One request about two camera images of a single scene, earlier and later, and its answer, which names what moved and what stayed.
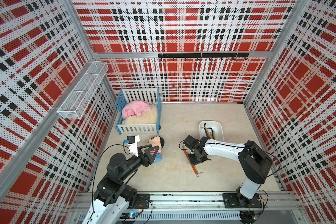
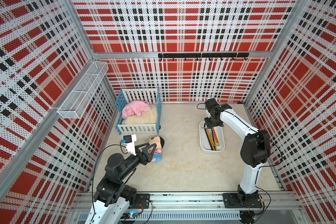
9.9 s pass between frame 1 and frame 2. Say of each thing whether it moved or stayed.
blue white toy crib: stayed
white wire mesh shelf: stayed
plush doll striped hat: stayed
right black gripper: moved
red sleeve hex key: moved
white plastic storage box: stayed
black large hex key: moved
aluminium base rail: stayed
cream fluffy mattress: stayed
